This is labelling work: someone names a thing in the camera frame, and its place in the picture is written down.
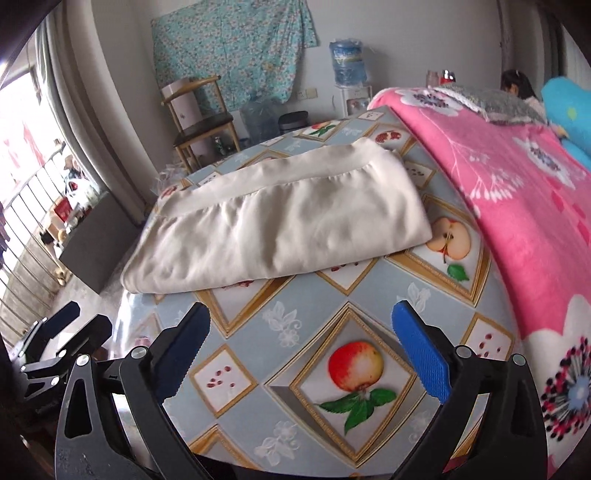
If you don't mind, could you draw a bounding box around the white cardboard box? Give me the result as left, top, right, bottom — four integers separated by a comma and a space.
161, 78, 204, 132

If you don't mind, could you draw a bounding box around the pink floral blanket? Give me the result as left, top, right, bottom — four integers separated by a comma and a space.
367, 85, 591, 480

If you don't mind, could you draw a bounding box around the clear plastic bag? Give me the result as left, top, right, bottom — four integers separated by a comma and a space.
157, 164, 185, 190

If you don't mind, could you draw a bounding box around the grey fluffy blanket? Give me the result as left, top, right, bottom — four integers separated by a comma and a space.
434, 82, 548, 126

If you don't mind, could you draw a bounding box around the white shopping bag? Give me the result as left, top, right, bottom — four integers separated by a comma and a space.
65, 178, 100, 208

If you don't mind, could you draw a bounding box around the floral wall cloth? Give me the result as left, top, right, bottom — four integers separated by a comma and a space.
151, 0, 320, 112

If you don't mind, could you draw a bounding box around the red box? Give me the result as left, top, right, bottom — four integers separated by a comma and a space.
52, 198, 75, 223

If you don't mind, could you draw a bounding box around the dark cabinet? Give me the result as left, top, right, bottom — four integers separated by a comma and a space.
58, 191, 139, 294

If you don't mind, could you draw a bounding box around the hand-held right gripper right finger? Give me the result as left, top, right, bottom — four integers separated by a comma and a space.
390, 300, 548, 480

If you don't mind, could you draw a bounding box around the fruit print tablecloth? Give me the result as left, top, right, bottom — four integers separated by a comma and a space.
113, 105, 529, 462

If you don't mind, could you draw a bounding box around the wooden chair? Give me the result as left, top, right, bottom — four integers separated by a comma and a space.
161, 76, 241, 174

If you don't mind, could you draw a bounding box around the cyan plush pillow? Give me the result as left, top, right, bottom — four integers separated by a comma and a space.
541, 76, 591, 169

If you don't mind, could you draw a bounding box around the cream zip jacket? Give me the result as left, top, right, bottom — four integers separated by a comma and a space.
121, 138, 432, 295

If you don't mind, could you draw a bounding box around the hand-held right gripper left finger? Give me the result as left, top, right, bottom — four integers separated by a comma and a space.
54, 302, 213, 480

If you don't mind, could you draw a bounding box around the grey trash bin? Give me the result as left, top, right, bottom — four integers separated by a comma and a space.
278, 111, 311, 137

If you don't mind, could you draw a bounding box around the white water dispenser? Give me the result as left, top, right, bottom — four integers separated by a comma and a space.
333, 84, 374, 120

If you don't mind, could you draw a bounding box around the grey curtain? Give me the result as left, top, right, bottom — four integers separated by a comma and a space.
34, 14, 160, 227

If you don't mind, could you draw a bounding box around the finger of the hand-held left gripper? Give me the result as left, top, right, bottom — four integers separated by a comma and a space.
18, 301, 80, 358
18, 314, 114, 407

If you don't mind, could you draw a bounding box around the metal window railing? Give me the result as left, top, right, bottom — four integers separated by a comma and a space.
0, 164, 70, 344

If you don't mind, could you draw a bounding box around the empty clear water jug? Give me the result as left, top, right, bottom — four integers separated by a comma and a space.
240, 96, 283, 143

